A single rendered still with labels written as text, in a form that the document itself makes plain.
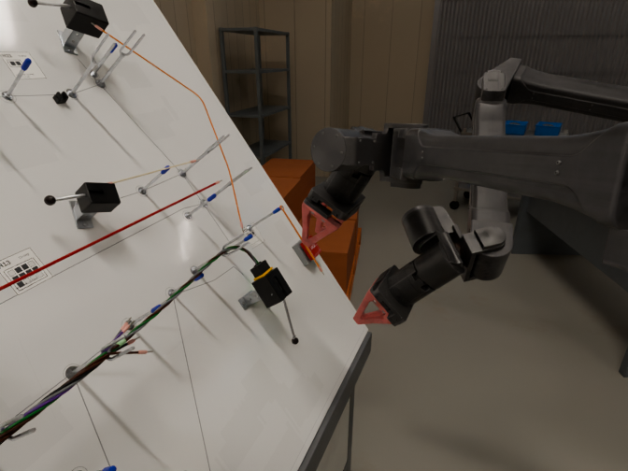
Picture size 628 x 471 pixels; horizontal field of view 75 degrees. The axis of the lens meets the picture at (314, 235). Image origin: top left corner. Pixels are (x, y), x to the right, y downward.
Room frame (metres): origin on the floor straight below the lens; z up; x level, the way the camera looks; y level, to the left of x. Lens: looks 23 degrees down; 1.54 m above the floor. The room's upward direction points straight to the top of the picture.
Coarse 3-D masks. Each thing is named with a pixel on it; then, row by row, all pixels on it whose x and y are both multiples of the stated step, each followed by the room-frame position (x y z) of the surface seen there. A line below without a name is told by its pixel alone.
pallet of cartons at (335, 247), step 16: (272, 160) 3.43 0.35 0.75; (288, 160) 3.43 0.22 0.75; (304, 160) 3.43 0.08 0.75; (272, 176) 2.93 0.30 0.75; (288, 176) 2.93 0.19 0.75; (304, 176) 3.02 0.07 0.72; (288, 192) 2.54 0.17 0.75; (304, 192) 3.02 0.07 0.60; (352, 224) 2.73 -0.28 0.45; (320, 240) 2.45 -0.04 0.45; (336, 240) 2.45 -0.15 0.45; (352, 240) 2.62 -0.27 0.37; (336, 256) 2.27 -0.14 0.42; (352, 256) 2.68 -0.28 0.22; (336, 272) 2.27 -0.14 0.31; (352, 272) 2.58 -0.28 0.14
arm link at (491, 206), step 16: (496, 80) 0.83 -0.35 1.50; (496, 96) 0.81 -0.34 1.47; (480, 112) 0.81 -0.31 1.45; (496, 112) 0.80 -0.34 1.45; (480, 128) 0.77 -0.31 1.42; (496, 128) 0.76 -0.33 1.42; (480, 192) 0.64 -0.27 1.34; (496, 192) 0.63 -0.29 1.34; (480, 208) 0.60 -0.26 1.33; (496, 208) 0.60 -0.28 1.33; (480, 224) 0.57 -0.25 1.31; (496, 224) 0.57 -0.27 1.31; (512, 224) 0.56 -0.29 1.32; (512, 240) 0.54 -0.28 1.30; (480, 256) 0.53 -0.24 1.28; (496, 256) 0.52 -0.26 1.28; (480, 272) 0.54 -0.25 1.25; (496, 272) 0.54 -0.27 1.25
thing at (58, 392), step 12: (108, 348) 0.39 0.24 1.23; (120, 348) 0.40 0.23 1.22; (96, 360) 0.37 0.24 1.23; (84, 372) 0.35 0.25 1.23; (72, 384) 0.34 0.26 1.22; (48, 396) 0.32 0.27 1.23; (60, 396) 0.32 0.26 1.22; (36, 408) 0.30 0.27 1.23; (24, 420) 0.29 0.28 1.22; (0, 432) 0.27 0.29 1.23; (12, 432) 0.28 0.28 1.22; (0, 444) 0.27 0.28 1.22
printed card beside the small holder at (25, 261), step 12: (24, 252) 0.49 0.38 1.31; (0, 264) 0.46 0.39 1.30; (12, 264) 0.47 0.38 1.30; (24, 264) 0.48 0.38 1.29; (36, 264) 0.49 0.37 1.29; (12, 276) 0.46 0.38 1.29; (36, 276) 0.48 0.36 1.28; (48, 276) 0.48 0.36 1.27; (12, 288) 0.45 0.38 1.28; (24, 288) 0.45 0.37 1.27
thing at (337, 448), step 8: (344, 416) 0.85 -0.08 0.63; (344, 424) 0.85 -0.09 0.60; (336, 432) 0.79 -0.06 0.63; (344, 432) 0.85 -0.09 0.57; (336, 440) 0.79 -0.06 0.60; (344, 440) 0.85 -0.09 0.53; (328, 448) 0.73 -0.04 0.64; (336, 448) 0.79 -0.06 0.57; (344, 448) 0.86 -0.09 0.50; (328, 456) 0.74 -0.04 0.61; (336, 456) 0.80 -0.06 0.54; (344, 456) 0.86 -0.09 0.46; (320, 464) 0.68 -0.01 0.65; (328, 464) 0.74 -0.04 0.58; (336, 464) 0.80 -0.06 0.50; (344, 464) 0.86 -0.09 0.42
